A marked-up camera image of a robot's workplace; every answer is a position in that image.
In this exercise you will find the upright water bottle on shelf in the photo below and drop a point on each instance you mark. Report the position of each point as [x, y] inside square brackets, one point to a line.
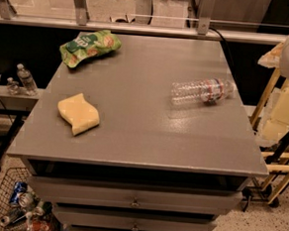
[27, 80]

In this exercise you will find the yellow sponge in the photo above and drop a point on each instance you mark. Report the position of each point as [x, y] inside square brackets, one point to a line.
[80, 114]

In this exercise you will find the top drawer knob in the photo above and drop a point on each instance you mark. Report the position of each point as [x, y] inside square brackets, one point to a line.
[135, 203]

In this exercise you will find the wire basket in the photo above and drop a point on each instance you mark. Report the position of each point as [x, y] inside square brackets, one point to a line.
[19, 218]

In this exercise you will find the grey side bench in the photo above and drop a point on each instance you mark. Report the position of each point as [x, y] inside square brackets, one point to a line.
[14, 109]

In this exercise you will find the yellow wooden rack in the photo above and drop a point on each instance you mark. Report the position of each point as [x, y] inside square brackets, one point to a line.
[273, 132]

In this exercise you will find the grey drawer cabinet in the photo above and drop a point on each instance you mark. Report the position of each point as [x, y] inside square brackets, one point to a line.
[105, 147]

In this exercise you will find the drawer knob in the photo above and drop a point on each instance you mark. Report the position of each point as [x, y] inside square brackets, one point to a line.
[135, 227]
[135, 203]

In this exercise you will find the red soda can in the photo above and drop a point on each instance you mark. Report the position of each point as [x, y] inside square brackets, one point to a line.
[39, 225]

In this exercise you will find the silver can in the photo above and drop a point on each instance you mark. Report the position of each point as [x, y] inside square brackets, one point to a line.
[27, 200]

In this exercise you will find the blue soda can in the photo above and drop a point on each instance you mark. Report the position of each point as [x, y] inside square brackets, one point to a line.
[19, 188]

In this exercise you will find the green chip bag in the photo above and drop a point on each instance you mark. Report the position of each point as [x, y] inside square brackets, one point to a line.
[89, 45]

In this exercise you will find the clear plastic water bottle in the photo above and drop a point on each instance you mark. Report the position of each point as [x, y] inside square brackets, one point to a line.
[207, 91]

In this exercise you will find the small water bottle on shelf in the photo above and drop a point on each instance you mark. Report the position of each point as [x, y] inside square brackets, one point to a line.
[13, 86]

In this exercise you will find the metal railing frame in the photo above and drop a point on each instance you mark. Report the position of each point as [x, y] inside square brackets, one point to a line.
[235, 20]

